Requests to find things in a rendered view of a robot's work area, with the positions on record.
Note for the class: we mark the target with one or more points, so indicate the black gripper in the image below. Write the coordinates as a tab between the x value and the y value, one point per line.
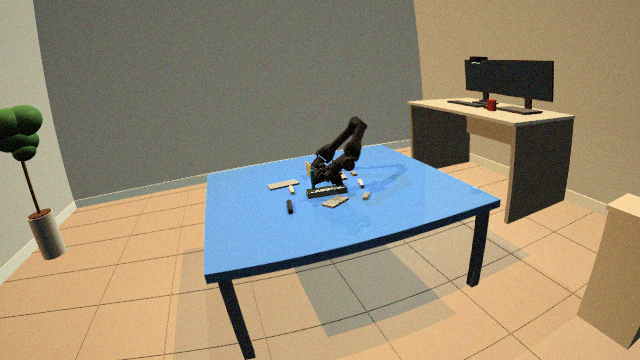
327	172

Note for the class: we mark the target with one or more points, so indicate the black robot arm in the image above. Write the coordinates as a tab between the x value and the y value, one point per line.
351	150

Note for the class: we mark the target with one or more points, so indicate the keyboard with white letter keys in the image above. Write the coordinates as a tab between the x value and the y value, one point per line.
326	191

